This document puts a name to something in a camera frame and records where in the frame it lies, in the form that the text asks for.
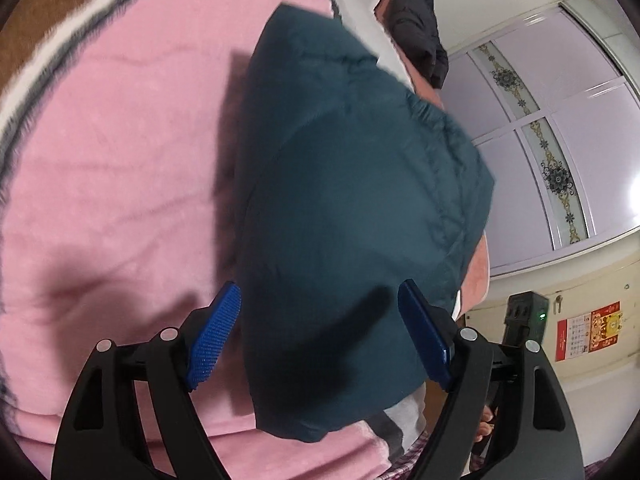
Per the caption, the person's right hand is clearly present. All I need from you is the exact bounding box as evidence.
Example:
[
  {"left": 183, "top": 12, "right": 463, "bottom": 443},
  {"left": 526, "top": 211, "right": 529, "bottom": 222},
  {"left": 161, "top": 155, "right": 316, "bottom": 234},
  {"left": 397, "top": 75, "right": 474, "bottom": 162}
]
[{"left": 474, "top": 405, "right": 495, "bottom": 443}]

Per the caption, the lilac wardrobe with ornaments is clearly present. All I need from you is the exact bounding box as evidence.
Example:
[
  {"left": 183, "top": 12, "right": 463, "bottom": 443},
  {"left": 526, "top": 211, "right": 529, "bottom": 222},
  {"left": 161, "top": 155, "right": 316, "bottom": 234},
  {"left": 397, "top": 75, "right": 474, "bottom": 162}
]
[{"left": 442, "top": 0, "right": 639, "bottom": 276}]

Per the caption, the teal quilted puffer jacket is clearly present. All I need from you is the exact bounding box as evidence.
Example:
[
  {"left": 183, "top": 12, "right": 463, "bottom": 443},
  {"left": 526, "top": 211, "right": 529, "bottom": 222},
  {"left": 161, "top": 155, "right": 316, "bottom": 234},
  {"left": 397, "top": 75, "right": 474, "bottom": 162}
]
[{"left": 234, "top": 4, "right": 494, "bottom": 442}]

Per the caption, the striped fleece bed blanket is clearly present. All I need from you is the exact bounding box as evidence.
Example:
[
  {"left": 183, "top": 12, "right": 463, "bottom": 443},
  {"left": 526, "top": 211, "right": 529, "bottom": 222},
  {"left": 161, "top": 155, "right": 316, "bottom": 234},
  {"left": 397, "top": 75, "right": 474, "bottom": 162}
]
[{"left": 0, "top": 0, "right": 492, "bottom": 480}]

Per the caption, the black folded jacket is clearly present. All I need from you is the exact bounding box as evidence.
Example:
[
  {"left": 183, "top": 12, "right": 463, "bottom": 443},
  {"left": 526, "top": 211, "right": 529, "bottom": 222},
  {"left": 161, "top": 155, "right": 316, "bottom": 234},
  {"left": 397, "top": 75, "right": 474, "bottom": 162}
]
[{"left": 387, "top": 0, "right": 449, "bottom": 89}]

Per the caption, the red wall calendar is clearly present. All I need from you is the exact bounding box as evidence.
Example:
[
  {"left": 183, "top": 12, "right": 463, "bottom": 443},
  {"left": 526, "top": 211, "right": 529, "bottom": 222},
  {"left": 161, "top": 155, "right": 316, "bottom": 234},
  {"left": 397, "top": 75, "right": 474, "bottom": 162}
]
[{"left": 554, "top": 301, "right": 623, "bottom": 362}]

